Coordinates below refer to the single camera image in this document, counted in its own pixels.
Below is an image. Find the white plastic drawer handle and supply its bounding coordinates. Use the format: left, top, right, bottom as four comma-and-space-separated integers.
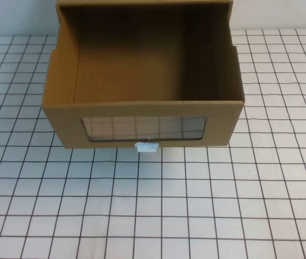
134, 141, 159, 154

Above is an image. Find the white grid tablecloth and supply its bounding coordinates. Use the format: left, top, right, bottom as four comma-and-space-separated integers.
0, 26, 306, 259

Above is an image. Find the brown cardboard drawer with window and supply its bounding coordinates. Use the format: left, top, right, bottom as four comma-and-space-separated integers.
43, 2, 244, 151

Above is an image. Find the brown cardboard shoe box shell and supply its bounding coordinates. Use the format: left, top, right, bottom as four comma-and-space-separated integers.
56, 0, 234, 6

